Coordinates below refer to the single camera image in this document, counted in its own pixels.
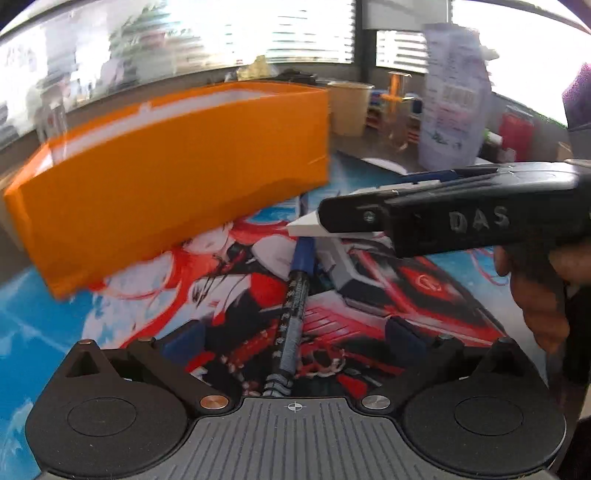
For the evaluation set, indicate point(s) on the black blue marker pen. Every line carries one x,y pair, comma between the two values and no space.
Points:
287,341

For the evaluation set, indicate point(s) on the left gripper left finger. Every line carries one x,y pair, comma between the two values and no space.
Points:
171,360

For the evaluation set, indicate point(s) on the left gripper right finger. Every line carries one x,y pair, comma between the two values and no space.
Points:
425,361

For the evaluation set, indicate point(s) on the right hand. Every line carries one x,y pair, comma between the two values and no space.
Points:
539,303

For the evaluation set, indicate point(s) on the anime print desk mat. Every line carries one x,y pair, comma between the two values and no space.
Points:
232,281

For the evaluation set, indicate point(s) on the white switch cover plate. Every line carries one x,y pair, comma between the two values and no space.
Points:
309,226

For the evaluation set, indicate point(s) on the orange cardboard box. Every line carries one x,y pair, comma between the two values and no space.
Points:
128,185

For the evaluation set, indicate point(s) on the beige paper cup right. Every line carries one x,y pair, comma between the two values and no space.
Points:
349,103

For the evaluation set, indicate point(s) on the cream toy building brick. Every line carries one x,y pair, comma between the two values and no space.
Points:
260,69

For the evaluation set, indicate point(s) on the white printed plastic pouch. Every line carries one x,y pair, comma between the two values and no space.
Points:
456,99

